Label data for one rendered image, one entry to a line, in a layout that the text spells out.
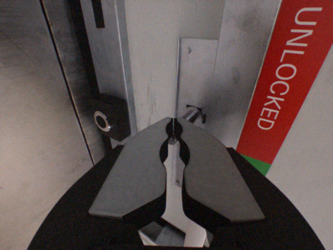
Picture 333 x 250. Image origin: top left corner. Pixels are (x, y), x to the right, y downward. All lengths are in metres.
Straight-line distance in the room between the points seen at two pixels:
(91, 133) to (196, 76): 0.21
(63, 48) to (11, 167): 0.16
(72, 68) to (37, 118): 0.08
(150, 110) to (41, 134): 0.15
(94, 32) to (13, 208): 0.25
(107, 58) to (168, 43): 0.08
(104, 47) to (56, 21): 0.06
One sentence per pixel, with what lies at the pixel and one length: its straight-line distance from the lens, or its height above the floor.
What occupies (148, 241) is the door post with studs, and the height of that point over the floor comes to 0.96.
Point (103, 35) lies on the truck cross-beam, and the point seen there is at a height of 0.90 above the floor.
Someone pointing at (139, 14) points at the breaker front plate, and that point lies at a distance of 0.19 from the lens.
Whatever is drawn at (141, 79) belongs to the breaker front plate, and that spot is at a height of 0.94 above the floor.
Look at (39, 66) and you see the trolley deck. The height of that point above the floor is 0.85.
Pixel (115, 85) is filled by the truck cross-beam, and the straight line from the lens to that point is 0.22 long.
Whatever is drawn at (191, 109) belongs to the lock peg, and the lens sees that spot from 0.17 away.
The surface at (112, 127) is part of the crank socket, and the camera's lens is 0.23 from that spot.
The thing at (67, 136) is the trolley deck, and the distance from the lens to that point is 0.27.
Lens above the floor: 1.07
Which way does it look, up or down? 27 degrees down
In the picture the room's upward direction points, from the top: 109 degrees clockwise
